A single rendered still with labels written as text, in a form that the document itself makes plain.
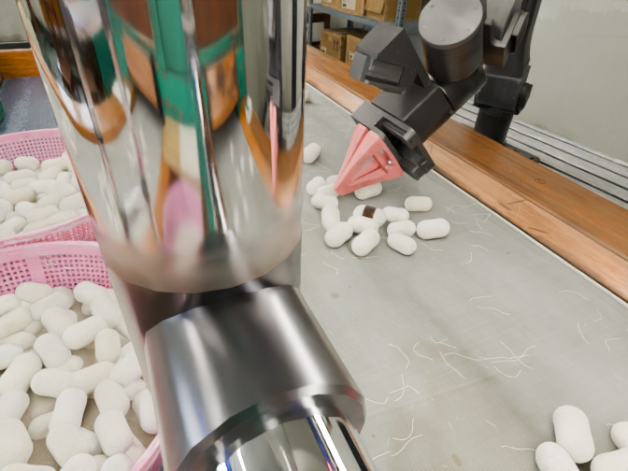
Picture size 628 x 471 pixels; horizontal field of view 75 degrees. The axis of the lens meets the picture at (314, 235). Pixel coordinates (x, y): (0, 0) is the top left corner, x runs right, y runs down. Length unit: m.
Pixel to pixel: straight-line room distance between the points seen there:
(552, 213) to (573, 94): 2.14
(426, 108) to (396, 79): 0.05
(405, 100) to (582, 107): 2.18
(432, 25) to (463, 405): 0.33
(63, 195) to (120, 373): 0.29
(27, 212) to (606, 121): 2.44
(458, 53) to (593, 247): 0.23
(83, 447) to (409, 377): 0.22
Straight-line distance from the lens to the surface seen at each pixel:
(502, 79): 0.81
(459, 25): 0.44
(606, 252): 0.49
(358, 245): 0.40
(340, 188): 0.48
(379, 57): 0.43
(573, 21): 2.65
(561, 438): 0.32
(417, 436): 0.30
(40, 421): 0.35
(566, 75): 2.66
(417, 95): 0.47
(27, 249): 0.44
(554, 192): 0.56
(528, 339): 0.39
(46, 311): 0.40
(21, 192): 0.59
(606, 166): 0.95
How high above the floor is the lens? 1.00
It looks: 36 degrees down
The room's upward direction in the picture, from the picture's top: 3 degrees clockwise
